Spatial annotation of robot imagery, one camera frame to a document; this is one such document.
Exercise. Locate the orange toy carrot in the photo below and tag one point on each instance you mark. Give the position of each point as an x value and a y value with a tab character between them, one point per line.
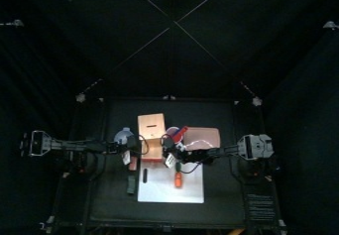
177	179

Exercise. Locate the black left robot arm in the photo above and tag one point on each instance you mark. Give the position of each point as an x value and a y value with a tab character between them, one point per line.
65	144

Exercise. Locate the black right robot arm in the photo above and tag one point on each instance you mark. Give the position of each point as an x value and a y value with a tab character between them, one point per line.
254	148

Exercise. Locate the red and white block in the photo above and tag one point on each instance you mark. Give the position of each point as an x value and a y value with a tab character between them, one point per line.
133	167

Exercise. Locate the red plastic cup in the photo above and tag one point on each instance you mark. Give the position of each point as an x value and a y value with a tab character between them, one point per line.
172	130

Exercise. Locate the dark green block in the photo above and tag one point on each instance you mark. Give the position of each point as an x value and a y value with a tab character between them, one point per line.
130	184

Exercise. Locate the red plastic utensil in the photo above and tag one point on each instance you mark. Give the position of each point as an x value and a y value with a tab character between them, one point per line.
181	131

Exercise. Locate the wooden box with slot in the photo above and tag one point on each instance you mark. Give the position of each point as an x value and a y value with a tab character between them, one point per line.
150	126

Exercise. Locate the white paper sheet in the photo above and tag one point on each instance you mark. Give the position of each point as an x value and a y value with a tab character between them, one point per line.
158	192

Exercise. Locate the yellow strip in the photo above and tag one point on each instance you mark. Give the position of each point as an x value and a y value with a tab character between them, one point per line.
236	231

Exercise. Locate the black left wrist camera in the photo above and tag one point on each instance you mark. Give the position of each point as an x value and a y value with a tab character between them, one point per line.
133	142

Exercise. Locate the white frame clip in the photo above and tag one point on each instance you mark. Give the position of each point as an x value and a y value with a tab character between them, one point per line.
49	219
100	99
42	226
281	225
236	102

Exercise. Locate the grey metal frame bracket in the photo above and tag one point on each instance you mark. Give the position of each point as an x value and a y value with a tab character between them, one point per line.
256	101
80	97

